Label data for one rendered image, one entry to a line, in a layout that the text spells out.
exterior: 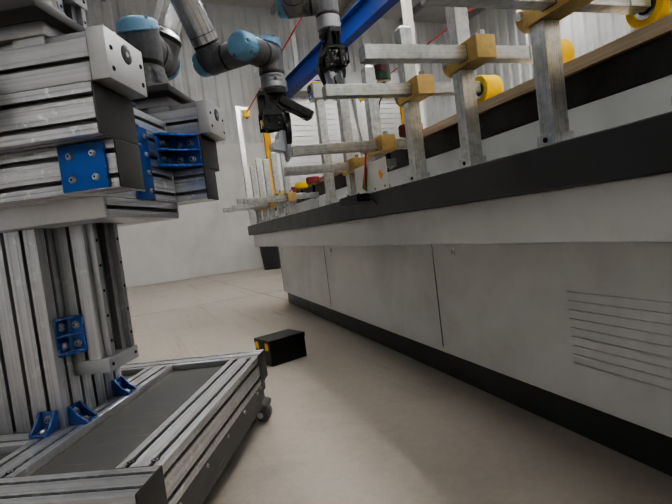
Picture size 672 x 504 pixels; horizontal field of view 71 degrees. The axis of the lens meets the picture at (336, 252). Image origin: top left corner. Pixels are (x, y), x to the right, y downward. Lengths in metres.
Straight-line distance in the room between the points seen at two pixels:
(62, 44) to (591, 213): 0.95
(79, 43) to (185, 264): 8.12
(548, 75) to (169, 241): 8.33
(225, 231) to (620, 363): 8.32
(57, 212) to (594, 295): 1.17
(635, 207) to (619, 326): 0.39
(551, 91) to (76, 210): 0.94
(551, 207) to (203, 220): 8.33
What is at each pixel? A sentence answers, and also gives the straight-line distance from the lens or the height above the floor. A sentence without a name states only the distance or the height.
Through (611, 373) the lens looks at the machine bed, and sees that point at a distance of 1.25.
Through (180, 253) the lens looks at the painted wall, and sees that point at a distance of 8.99.
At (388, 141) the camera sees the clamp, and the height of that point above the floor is 0.85.
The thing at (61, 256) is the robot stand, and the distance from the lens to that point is 1.27.
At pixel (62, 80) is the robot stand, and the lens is 0.99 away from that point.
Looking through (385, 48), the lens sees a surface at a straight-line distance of 1.06.
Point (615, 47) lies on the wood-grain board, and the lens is 1.16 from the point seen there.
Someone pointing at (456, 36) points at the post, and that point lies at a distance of 1.20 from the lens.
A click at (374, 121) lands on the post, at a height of 0.93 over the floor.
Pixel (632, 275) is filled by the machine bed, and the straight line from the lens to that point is 1.16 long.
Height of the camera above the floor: 0.60
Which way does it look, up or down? 3 degrees down
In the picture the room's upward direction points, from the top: 7 degrees counter-clockwise
